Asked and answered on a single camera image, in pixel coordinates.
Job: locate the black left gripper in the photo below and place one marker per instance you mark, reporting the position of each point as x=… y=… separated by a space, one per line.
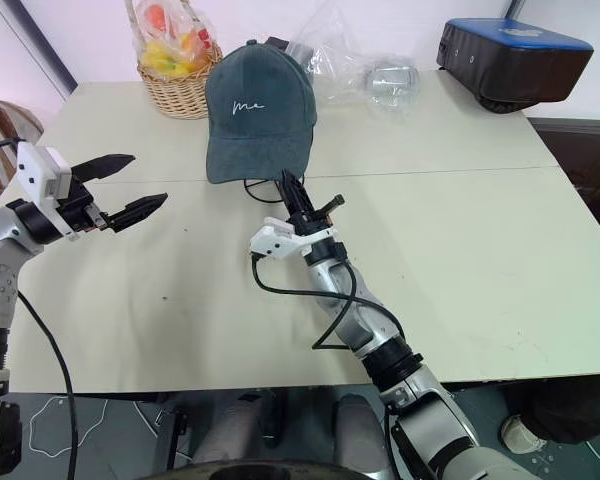
x=77 y=205

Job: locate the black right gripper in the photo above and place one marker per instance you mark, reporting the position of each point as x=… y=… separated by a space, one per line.
x=312 y=221

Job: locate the dark green baseball cap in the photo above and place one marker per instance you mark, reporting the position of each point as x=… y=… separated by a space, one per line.
x=260 y=115

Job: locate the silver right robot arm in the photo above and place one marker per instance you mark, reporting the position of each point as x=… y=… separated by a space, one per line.
x=420 y=400

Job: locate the black box with blue top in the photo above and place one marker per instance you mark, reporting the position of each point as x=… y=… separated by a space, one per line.
x=515 y=60

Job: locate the woven wicker basket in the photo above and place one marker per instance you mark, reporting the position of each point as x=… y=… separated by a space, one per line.
x=180 y=95

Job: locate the brown wooden chair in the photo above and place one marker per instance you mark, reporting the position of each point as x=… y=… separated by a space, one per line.
x=0 y=140

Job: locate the clear crumpled plastic bag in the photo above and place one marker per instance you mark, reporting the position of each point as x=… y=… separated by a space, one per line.
x=360 y=75

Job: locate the plastic bag of fruit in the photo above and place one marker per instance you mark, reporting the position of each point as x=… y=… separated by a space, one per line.
x=172 y=47

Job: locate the small black box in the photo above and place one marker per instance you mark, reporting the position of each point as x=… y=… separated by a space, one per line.
x=279 y=42

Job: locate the grey robot leg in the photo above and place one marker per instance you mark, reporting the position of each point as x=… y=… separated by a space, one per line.
x=355 y=432
x=227 y=430

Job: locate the dark rounded robot torso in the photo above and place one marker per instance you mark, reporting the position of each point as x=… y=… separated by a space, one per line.
x=240 y=471

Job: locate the white shoe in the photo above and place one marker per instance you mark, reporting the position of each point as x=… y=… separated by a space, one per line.
x=520 y=435

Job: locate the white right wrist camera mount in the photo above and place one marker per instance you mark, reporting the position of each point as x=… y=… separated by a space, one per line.
x=275 y=242

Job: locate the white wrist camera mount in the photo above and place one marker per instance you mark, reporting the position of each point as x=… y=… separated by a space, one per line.
x=36 y=167
x=275 y=242

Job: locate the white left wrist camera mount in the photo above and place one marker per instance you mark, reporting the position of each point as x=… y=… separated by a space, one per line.
x=36 y=167

